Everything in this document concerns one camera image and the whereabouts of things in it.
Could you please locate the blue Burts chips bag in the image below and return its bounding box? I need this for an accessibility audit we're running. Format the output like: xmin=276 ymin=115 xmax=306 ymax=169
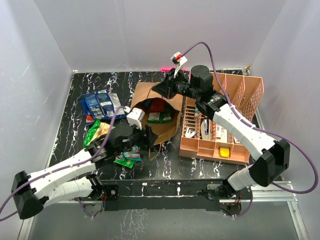
xmin=78 ymin=97 xmax=96 ymax=126

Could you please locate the Fox's mint candy bag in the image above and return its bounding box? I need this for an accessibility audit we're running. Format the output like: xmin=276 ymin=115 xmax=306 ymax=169
xmin=114 ymin=145 xmax=142 ymax=169

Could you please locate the yellow sticky note pad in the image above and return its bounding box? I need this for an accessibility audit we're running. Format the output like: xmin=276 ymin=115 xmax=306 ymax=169
xmin=219 ymin=146 xmax=230 ymax=158

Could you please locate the green red snack packet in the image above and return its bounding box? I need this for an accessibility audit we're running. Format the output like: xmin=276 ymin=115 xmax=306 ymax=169
xmin=147 ymin=111 xmax=173 ymax=124

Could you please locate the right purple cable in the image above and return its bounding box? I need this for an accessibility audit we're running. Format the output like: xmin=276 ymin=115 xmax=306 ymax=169
xmin=181 ymin=41 xmax=318 ymax=218

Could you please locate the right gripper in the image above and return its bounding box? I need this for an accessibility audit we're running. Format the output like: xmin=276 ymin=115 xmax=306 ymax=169
xmin=152 ymin=68 xmax=201 ymax=100

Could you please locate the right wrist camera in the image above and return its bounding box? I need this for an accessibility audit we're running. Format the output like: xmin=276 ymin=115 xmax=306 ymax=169
xmin=170 ymin=51 xmax=188 ymax=78

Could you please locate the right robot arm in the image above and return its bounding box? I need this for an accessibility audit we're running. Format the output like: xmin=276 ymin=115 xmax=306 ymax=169
xmin=152 ymin=65 xmax=290 ymax=199

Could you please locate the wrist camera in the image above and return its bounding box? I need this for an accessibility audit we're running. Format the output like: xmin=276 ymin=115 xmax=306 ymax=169
xmin=123 ymin=106 xmax=145 ymax=130
xmin=170 ymin=51 xmax=188 ymax=78

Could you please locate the brown paper bag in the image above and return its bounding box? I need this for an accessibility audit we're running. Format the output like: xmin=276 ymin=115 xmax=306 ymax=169
xmin=131 ymin=82 xmax=183 ymax=146

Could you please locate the blue white snack pack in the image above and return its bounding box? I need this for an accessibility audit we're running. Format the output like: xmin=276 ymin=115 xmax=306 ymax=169
xmin=83 ymin=92 xmax=105 ymax=120

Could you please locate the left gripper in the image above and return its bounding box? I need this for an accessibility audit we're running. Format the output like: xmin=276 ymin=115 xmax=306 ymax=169
xmin=115 ymin=120 xmax=157 ymax=156

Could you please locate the purple cable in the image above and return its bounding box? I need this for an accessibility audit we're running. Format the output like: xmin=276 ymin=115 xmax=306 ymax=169
xmin=0 ymin=105 xmax=128 ymax=222
xmin=181 ymin=41 xmax=318 ymax=218

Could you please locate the dark blue chips bag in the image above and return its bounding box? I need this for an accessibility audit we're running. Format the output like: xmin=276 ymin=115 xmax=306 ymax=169
xmin=96 ymin=90 xmax=126 ymax=121

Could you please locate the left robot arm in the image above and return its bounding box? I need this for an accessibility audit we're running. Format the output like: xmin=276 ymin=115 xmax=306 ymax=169
xmin=11 ymin=123 xmax=159 ymax=220

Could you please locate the pink candy packet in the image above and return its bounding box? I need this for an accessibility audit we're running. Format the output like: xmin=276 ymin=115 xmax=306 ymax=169
xmin=148 ymin=98 xmax=166 ymax=113

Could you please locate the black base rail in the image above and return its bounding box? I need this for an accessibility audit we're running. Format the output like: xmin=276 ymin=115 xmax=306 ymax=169
xmin=99 ymin=178 xmax=253 ymax=213

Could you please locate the pink plastic desk organizer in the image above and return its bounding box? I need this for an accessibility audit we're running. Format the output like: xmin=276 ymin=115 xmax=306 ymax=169
xmin=179 ymin=73 xmax=264 ymax=165

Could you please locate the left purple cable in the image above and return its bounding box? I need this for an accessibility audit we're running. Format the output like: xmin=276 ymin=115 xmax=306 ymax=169
xmin=0 ymin=105 xmax=128 ymax=222

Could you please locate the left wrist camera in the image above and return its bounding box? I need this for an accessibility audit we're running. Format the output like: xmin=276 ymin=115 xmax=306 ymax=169
xmin=123 ymin=106 xmax=145 ymax=130

